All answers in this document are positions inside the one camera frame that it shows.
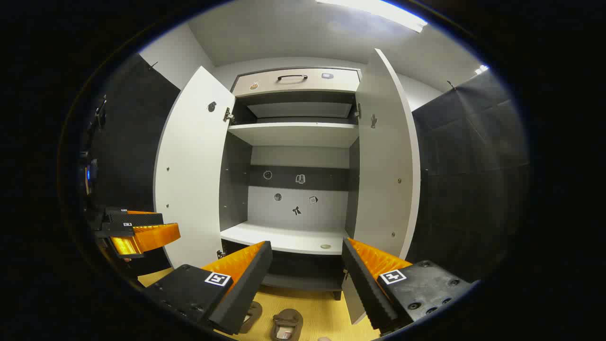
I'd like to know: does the white shoe cabinet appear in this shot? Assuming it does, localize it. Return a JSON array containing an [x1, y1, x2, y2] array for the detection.
[[219, 66, 365, 301]]

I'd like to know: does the brown fuzzy shoe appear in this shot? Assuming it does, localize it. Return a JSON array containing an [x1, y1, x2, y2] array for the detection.
[[271, 309, 304, 341], [239, 301, 263, 334]]

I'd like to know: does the white cabinet shelf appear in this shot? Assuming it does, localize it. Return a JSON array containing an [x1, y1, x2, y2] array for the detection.
[[227, 122, 359, 148], [220, 220, 351, 255]]

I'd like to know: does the long ceiling light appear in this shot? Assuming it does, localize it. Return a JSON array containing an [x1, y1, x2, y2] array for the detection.
[[316, 0, 428, 33]]

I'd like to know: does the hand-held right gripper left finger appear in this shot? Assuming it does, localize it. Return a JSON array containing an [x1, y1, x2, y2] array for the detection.
[[142, 241, 274, 336]]

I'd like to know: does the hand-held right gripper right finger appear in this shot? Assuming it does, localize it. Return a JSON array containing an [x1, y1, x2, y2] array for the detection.
[[341, 237, 474, 336]]

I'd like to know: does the white cabinet door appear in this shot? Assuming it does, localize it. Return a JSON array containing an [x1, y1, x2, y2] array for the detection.
[[152, 65, 236, 269], [341, 47, 422, 326]]

